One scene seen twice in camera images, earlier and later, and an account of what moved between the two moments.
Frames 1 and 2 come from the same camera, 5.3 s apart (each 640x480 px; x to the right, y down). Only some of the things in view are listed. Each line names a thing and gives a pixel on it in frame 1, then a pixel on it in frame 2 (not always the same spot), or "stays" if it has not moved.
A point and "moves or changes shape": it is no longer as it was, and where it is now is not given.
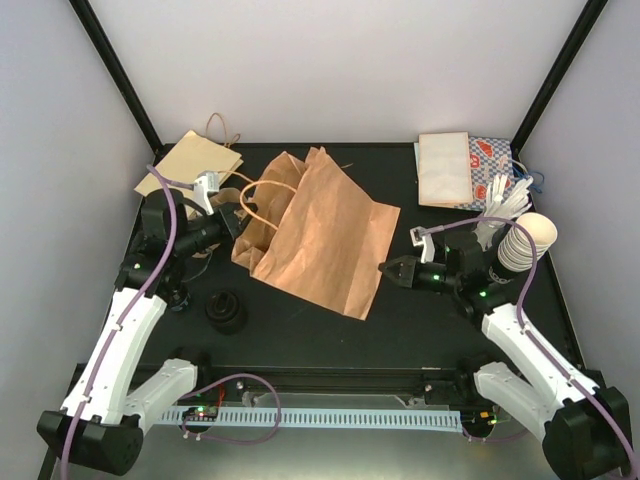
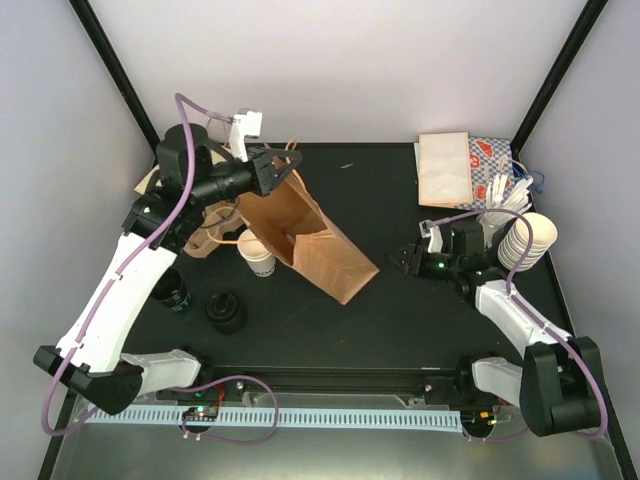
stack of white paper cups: (516, 253) stays
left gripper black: (234, 226) → (268, 178)
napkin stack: (444, 170) stays
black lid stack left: (225, 311) stays
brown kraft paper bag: (311, 231) moves or changes shape
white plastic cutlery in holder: (502, 200) stays
